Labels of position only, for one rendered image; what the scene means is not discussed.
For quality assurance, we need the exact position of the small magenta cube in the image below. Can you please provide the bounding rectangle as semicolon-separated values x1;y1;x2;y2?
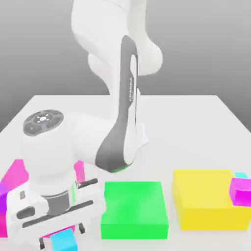
228;177;251;208

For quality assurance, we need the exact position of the small purple cube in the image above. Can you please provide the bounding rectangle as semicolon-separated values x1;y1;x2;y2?
0;182;9;215

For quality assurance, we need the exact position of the large yellow box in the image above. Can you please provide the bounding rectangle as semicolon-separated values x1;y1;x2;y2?
172;169;251;231

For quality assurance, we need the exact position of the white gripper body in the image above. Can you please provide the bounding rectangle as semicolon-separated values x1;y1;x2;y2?
7;193;107;241

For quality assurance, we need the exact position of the large green box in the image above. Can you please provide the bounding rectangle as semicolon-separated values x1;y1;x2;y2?
100;181;170;240

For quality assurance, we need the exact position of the large pink box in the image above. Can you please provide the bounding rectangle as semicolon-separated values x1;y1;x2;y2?
0;158;86;239

